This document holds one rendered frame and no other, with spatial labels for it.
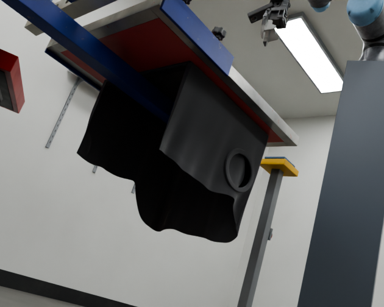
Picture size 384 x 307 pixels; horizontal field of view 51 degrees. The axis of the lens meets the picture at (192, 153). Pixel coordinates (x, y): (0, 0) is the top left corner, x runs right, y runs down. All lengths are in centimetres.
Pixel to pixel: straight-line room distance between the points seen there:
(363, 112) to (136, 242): 299
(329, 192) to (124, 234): 285
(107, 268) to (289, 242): 223
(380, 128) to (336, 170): 19
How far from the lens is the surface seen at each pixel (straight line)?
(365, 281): 121
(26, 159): 335
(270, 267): 507
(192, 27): 114
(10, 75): 213
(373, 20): 152
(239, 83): 129
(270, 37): 179
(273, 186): 174
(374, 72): 147
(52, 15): 120
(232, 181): 135
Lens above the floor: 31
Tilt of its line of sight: 19 degrees up
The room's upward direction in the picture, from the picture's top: 18 degrees clockwise
